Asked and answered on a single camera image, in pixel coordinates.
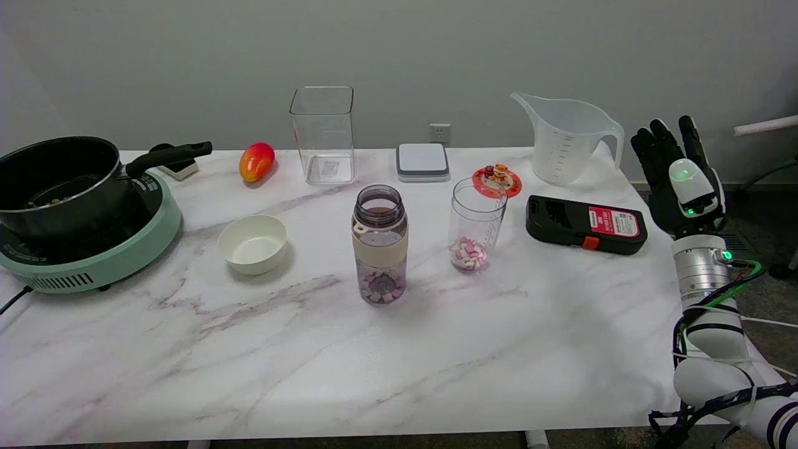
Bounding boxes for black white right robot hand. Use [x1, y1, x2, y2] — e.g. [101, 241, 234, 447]
[631, 115, 728, 238]

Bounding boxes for small clear cup with candies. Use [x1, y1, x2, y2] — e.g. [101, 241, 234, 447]
[448, 178, 508, 273]

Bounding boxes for large clear measuring jug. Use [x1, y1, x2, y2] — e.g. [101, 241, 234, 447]
[511, 92, 625, 186]

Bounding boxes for black box with red label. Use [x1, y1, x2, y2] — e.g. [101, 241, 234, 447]
[526, 195, 648, 256]

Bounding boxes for white pipe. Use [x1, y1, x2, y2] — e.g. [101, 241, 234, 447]
[733, 115, 798, 137]

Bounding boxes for red round coaster with figurine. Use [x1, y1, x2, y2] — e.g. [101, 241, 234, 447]
[472, 163, 522, 199]

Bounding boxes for grey white square lid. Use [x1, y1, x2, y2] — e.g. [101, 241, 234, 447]
[396, 143, 450, 183]

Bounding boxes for clear bottle with beige sleeve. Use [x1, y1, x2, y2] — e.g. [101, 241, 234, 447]
[352, 185, 410, 306]

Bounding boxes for clear square container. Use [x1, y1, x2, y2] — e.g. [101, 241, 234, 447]
[289, 86, 358, 186]

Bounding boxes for red yellow mango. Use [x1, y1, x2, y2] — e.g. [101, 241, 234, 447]
[239, 142, 276, 183]

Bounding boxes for white bowl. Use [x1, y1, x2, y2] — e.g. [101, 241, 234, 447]
[218, 215, 288, 276]

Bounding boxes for black white power adapter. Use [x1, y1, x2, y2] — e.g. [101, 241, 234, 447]
[149, 143, 200, 181]

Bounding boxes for green induction cooker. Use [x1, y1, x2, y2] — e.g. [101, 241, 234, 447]
[0, 170, 183, 294]

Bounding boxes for green robot cable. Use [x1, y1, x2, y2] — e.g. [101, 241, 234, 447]
[680, 259, 765, 337]

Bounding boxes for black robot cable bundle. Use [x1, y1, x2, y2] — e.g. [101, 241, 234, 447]
[648, 262, 798, 449]

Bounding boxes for black saucepan with handle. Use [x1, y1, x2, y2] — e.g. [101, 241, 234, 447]
[0, 136, 213, 241]

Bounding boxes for black cooker power cable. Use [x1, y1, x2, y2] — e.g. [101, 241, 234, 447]
[0, 286, 33, 316]

